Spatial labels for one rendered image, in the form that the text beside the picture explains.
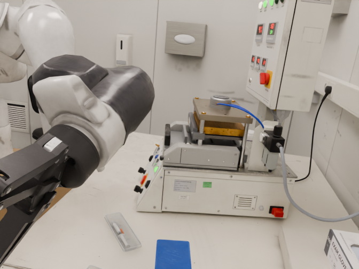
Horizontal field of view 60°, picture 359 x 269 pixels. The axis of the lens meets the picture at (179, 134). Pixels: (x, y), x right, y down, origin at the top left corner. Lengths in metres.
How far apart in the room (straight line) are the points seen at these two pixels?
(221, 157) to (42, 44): 0.64
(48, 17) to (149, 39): 2.06
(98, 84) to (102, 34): 2.40
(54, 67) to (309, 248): 0.84
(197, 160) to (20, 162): 0.80
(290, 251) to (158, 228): 0.40
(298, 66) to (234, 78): 1.64
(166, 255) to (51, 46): 0.62
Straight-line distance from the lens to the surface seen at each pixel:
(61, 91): 0.39
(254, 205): 1.15
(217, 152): 1.04
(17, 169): 0.28
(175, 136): 1.22
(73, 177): 0.39
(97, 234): 1.03
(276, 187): 1.13
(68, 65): 0.49
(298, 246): 1.02
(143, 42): 2.74
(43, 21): 0.69
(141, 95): 0.47
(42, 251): 0.99
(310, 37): 1.04
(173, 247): 0.98
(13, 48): 0.85
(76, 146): 0.37
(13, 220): 0.40
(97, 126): 0.39
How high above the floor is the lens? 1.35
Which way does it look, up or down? 18 degrees down
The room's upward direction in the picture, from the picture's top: 5 degrees clockwise
